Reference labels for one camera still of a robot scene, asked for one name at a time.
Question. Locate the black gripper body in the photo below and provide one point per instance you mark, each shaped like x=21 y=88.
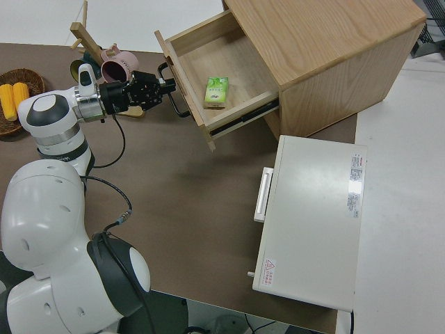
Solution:
x=120 y=95

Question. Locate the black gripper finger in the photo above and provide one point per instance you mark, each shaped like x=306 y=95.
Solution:
x=163 y=83
x=158 y=95

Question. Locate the wooden drawer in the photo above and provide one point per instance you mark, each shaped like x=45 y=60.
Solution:
x=273 y=123
x=222 y=59

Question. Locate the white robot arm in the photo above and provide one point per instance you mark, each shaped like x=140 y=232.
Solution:
x=45 y=222

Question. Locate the wooden lower drawer front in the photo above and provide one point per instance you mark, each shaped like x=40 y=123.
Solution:
x=273 y=123

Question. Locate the pink mug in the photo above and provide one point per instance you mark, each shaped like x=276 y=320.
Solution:
x=120 y=66

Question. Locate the green carton box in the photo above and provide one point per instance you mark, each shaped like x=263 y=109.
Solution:
x=215 y=92

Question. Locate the green mug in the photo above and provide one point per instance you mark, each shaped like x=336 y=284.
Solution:
x=74 y=67

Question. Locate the wooden mug tree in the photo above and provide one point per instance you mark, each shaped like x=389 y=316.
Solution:
x=87 y=40

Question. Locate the brown wicker basket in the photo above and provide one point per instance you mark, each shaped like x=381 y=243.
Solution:
x=26 y=76

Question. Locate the yellow corn cob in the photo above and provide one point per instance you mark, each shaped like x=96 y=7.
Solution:
x=7 y=101
x=21 y=92

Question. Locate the brown table mat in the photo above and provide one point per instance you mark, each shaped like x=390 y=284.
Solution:
x=194 y=195

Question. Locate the light wooden cabinet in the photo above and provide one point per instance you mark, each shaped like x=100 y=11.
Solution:
x=330 y=52

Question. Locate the white toaster oven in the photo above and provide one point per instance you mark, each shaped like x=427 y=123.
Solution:
x=313 y=219

